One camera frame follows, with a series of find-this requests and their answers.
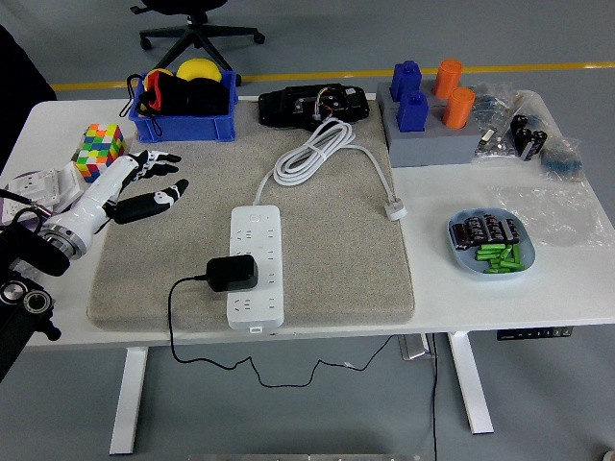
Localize multicoloured puzzle cube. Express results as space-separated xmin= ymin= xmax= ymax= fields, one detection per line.
xmin=74 ymin=123 xmax=127 ymax=184

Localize blue block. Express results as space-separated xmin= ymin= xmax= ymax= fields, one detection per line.
xmin=388 ymin=60 xmax=423 ymax=103
xmin=396 ymin=90 xmax=430 ymax=133

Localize black pouch with red trim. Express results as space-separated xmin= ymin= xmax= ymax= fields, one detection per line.
xmin=125 ymin=69 xmax=232 ymax=138

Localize light blue plate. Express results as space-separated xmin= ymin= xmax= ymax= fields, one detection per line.
xmin=447 ymin=206 xmax=536 ymax=281

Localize black power adapter plug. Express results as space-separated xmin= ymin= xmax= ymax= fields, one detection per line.
xmin=205 ymin=255 xmax=259 ymax=293

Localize white power strip cable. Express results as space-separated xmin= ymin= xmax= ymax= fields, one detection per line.
xmin=252 ymin=118 xmax=409 ymax=223

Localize black cylindrical capacitor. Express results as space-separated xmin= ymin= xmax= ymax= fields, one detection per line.
xmin=502 ymin=218 xmax=524 ymax=245
xmin=463 ymin=216 xmax=487 ymax=241
xmin=451 ymin=223 xmax=475 ymax=251
xmin=481 ymin=213 xmax=505 ymax=240

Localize black electronic device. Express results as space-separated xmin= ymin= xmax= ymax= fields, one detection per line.
xmin=258 ymin=83 xmax=371 ymax=130

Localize clear bag blue components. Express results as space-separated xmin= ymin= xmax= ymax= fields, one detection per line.
xmin=473 ymin=81 xmax=515 ymax=127
xmin=538 ymin=136 xmax=586 ymax=183

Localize white power strip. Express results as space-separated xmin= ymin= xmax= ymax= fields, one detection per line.
xmin=225 ymin=205 xmax=285 ymax=331

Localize black office chair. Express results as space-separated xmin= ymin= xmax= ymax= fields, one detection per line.
xmin=129 ymin=0 xmax=266 ymax=86

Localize empty clear plastic bag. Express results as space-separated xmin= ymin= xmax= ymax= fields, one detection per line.
xmin=482 ymin=181 xmax=615 ymax=249

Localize clear bag black capacitors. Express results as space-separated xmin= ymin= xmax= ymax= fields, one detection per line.
xmin=507 ymin=90 xmax=563 ymax=163

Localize yellow ball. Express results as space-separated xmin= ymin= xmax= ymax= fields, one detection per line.
xmin=176 ymin=58 xmax=223 ymax=83

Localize grey block holder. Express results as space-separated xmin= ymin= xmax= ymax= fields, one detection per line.
xmin=375 ymin=79 xmax=483 ymax=168

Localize black table control panel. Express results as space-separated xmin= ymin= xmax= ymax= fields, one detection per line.
xmin=496 ymin=327 xmax=576 ymax=342

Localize white table leg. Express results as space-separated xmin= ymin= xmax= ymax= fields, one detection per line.
xmin=446 ymin=330 xmax=495 ymax=436
xmin=109 ymin=346 xmax=149 ymax=456

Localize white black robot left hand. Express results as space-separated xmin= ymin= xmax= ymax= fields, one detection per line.
xmin=46 ymin=150 xmax=190 ymax=261

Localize orange cylinder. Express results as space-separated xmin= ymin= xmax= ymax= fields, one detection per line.
xmin=431 ymin=59 xmax=463 ymax=100
xmin=441 ymin=86 xmax=477 ymax=129

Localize blue plastic bin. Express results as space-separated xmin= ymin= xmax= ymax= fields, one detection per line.
xmin=128 ymin=70 xmax=240 ymax=144

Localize grey-brown mat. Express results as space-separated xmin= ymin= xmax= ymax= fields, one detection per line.
xmin=86 ymin=98 xmax=416 ymax=332

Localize clear bag metal parts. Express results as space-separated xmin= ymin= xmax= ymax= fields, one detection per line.
xmin=473 ymin=123 xmax=520 ymax=162

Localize thin black adapter cord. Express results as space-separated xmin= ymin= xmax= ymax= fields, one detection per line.
xmin=167 ymin=274 xmax=396 ymax=388

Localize black hanging cable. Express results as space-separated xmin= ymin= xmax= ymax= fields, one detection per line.
xmin=429 ymin=333 xmax=439 ymax=461

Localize white wall socket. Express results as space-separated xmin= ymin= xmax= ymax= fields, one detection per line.
xmin=2 ymin=168 xmax=62 ymax=206

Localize metal box under table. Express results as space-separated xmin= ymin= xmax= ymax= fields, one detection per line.
xmin=397 ymin=334 xmax=436 ymax=360

